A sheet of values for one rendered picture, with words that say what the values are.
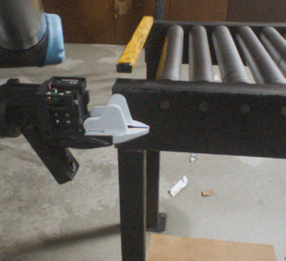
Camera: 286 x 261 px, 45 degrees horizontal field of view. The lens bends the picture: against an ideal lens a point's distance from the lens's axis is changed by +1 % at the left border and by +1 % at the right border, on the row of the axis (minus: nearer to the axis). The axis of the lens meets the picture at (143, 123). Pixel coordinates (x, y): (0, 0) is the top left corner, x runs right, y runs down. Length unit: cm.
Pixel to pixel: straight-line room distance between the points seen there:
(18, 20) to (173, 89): 27
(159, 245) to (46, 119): 97
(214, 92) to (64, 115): 24
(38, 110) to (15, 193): 123
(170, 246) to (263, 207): 46
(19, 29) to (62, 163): 22
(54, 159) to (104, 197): 106
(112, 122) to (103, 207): 107
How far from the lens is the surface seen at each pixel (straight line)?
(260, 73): 71
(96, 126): 50
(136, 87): 58
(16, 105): 53
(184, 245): 139
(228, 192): 166
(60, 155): 56
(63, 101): 49
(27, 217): 156
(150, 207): 138
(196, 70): 68
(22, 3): 40
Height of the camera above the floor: 102
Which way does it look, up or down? 28 degrees down
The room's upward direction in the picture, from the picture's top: straight up
